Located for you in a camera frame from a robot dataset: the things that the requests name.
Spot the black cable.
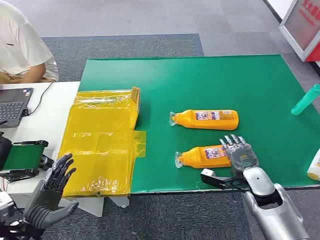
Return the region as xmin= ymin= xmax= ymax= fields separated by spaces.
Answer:
xmin=21 ymin=82 xmax=54 ymax=117

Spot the orange bottle with label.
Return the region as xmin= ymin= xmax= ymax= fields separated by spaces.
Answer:
xmin=174 ymin=144 xmax=232 ymax=169
xmin=169 ymin=109 xmax=240 ymax=131

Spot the grey laptop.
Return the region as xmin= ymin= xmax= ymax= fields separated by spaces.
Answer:
xmin=0 ymin=87 xmax=35 ymax=129

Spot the person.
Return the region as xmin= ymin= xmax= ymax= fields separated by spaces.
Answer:
xmin=0 ymin=0 xmax=60 ymax=85

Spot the teal plastic bottle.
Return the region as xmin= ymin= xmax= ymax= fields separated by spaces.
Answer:
xmin=291 ymin=83 xmax=320 ymax=117

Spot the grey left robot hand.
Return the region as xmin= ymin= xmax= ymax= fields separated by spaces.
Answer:
xmin=23 ymin=152 xmax=80 ymax=231

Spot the red and white signboard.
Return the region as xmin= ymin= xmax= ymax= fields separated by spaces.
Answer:
xmin=278 ymin=0 xmax=320 ymax=63

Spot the white and yellow bottle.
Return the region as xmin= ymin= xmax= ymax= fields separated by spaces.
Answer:
xmin=306 ymin=149 xmax=320 ymax=182

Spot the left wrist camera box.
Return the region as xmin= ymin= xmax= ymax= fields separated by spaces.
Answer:
xmin=0 ymin=191 xmax=15 ymax=223

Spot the green table mat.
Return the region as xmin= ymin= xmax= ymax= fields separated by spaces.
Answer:
xmin=78 ymin=54 xmax=320 ymax=195

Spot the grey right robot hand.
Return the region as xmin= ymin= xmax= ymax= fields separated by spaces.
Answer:
xmin=219 ymin=134 xmax=260 ymax=177

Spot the small green belt conveyor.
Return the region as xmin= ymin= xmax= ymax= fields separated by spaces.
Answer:
xmin=0 ymin=131 xmax=54 ymax=184

